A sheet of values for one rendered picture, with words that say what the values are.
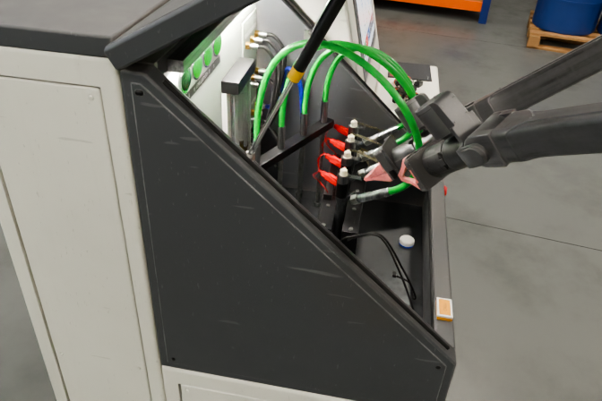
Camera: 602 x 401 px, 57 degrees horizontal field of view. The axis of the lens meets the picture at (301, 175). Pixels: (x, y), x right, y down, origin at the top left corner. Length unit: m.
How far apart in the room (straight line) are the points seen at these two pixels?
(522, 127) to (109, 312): 0.83
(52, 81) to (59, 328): 0.57
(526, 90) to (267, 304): 0.62
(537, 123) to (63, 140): 0.71
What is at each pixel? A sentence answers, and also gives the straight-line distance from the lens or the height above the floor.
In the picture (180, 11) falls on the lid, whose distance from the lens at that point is 0.76.
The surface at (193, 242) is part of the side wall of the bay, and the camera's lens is 0.98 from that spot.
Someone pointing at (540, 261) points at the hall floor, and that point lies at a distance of 2.97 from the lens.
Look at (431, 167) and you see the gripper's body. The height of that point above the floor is 1.27.
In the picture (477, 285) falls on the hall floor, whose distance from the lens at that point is 2.71.
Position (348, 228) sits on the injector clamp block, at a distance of 1.28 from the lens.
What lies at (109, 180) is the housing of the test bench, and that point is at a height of 1.25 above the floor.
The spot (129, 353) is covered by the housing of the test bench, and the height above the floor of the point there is 0.81.
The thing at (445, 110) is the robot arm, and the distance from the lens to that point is 0.89.
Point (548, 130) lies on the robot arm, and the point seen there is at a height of 1.45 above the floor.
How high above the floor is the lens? 1.77
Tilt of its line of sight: 33 degrees down
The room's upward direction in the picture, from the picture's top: 3 degrees clockwise
